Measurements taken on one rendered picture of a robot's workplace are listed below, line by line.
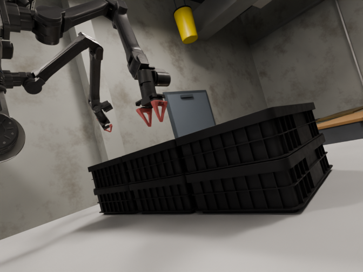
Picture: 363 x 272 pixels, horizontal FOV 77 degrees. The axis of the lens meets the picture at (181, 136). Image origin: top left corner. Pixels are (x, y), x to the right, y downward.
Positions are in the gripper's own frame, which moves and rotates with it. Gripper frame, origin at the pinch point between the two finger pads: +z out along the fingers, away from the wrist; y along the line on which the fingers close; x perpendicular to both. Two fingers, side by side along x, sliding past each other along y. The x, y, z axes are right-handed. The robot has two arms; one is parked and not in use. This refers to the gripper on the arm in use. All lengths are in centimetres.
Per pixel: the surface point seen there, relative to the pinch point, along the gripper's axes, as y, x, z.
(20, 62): 298, -56, -178
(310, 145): -45, -10, 20
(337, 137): -31, -215, 26
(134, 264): -16.8, 31.2, 34.1
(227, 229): -29.6, 15.1, 33.0
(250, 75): 182, -644, -203
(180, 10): 177, -325, -295
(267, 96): 163, -693, -132
